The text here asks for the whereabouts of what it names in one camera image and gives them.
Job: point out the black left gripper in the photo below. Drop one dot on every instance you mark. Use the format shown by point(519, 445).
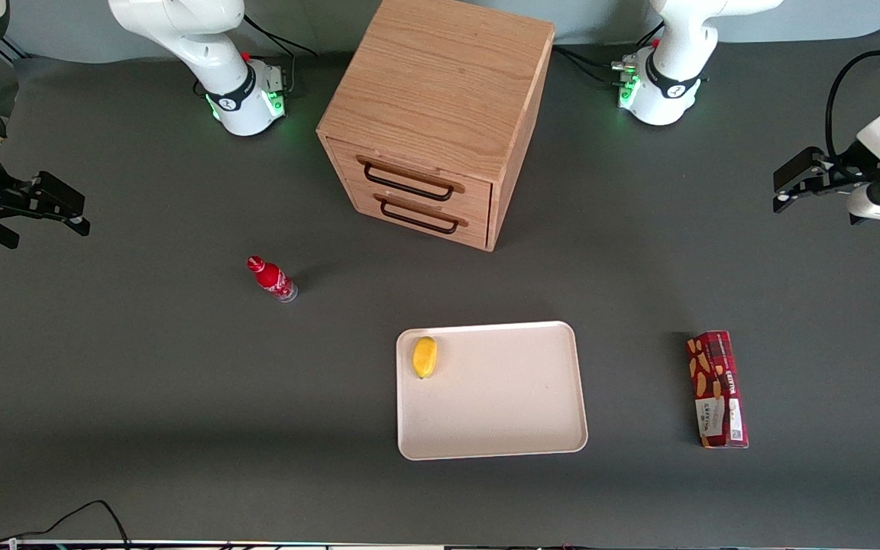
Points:
point(855, 169)

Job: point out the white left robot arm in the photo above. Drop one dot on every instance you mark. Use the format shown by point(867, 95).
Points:
point(677, 53)

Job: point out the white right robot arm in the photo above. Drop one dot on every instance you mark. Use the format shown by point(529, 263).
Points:
point(203, 46)

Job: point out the red cookie box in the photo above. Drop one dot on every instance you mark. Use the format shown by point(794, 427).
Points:
point(717, 389)

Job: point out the beige plastic tray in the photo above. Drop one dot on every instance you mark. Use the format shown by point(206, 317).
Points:
point(501, 397)

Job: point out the silver aluminium profile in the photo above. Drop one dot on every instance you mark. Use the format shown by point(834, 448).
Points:
point(8, 52)

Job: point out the red cola bottle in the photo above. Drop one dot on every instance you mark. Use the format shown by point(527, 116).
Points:
point(270, 278)

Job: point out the wooden drawer cabinet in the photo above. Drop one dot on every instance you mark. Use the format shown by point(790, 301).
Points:
point(440, 76)

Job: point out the yellow lemon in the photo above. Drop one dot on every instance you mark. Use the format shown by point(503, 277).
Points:
point(425, 357)

